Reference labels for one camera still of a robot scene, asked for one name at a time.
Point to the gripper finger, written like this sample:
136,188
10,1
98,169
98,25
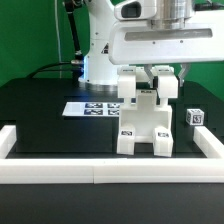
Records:
148,71
185,68

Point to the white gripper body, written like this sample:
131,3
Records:
134,42

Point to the white chair back frame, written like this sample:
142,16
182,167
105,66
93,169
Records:
133,78

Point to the white chair seat block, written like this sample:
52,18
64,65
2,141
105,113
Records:
140,120

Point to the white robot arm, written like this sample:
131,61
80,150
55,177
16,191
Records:
99,71

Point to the white tagged cube far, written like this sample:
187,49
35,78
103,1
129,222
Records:
195,117

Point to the white marker sheet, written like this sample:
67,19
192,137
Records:
95,109

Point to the white U-shaped border fence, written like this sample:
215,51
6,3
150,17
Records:
122,170

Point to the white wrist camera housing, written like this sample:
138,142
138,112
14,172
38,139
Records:
135,9

